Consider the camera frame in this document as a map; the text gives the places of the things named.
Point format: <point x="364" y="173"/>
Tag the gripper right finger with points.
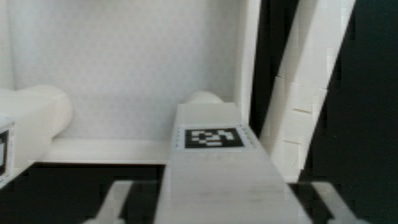
<point x="323" y="204"/>

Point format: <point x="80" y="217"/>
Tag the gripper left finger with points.
<point x="128" y="205"/>

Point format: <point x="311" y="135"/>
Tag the white desk leg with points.
<point x="36" y="113"/>
<point x="222" y="186"/>

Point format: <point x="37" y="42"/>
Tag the white desk top tray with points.
<point x="128" y="53"/>

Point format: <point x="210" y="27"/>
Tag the white front fence bar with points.
<point x="302" y="79"/>

